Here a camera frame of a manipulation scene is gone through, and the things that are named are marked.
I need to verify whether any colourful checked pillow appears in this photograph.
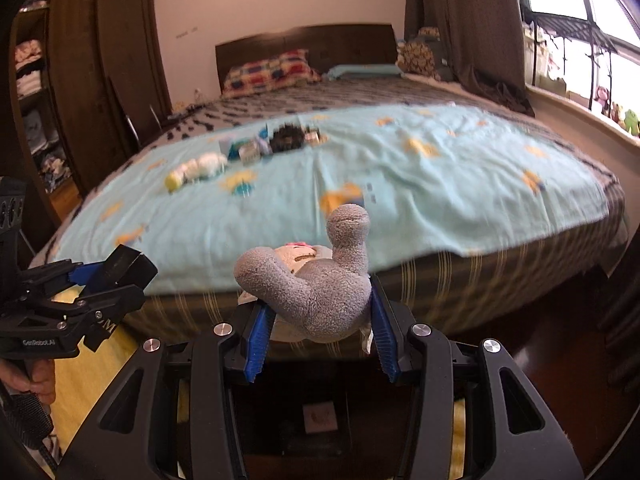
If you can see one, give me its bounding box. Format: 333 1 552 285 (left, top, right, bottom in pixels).
221 49 322 97

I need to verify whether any dark wooden wardrobe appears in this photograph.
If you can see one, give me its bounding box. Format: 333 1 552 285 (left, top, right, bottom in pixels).
10 0 173 221

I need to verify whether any shelf of folded clothes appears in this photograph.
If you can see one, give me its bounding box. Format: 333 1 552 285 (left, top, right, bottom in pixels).
14 40 71 191

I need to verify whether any black bin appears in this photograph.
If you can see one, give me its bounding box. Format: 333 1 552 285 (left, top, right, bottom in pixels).
227 360 416 480

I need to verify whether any yellow rug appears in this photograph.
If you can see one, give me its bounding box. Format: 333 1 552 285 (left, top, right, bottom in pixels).
47 325 471 480

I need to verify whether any dark green box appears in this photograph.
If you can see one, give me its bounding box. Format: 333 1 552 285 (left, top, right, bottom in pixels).
270 124 307 153

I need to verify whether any black box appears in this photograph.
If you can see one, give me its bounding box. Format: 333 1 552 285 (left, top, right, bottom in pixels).
97 244 159 297

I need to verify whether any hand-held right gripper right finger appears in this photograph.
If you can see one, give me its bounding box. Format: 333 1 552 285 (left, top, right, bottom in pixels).
367 275 586 480

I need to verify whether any grey plush toy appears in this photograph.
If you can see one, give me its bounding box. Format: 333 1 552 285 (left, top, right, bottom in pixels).
233 204 372 345

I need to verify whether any black braided cable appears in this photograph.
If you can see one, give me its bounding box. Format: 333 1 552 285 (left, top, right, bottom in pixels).
0 391 55 471

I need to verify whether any metal tube frame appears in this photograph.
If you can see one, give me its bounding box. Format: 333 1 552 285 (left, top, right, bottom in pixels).
125 104 162 147

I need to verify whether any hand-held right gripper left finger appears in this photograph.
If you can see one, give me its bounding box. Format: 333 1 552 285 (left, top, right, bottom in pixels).
57 302 276 480

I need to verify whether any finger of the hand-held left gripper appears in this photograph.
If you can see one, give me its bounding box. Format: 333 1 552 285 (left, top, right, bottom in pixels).
47 284 147 352
20 259 109 299

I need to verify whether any small white packet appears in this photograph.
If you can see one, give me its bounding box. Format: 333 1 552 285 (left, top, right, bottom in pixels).
302 402 341 433

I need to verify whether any dark wooden headboard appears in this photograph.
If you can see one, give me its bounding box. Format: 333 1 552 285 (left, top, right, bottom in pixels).
215 23 397 96

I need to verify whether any black metal window rack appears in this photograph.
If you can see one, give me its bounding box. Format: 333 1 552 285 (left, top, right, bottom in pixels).
520 2 621 91

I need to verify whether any teal pillow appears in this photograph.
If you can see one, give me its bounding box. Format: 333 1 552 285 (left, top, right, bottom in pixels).
322 63 403 81

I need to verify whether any yellow patterned cushion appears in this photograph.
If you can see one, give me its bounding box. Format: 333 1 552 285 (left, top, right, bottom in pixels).
397 27 453 81

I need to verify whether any striped bed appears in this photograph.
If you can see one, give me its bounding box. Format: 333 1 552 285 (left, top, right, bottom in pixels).
30 77 628 361

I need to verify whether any light blue printed blanket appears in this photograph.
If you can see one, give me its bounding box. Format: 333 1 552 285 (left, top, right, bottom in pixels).
47 102 608 296

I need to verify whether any white and yellow tube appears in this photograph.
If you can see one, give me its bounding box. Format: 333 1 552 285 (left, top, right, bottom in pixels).
165 152 228 195

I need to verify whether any brown curtain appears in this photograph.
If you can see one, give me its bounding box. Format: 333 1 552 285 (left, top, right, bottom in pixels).
404 0 536 117

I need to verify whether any person's left hand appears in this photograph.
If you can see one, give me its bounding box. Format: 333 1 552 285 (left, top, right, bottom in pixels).
0 359 57 406

